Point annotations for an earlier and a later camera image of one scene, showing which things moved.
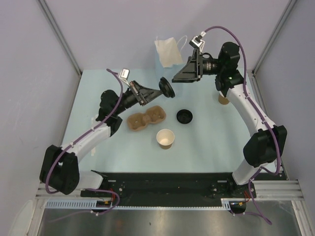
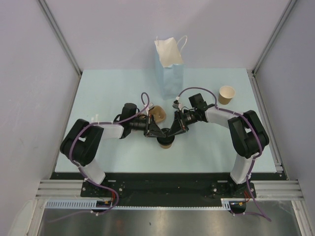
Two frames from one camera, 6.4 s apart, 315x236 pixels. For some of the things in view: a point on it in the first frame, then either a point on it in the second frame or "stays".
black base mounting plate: (141, 189) stays
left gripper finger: (149, 94) to (154, 131)
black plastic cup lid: (166, 88) to (167, 140)
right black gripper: (193, 71) to (179, 125)
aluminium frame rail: (60, 36) stays
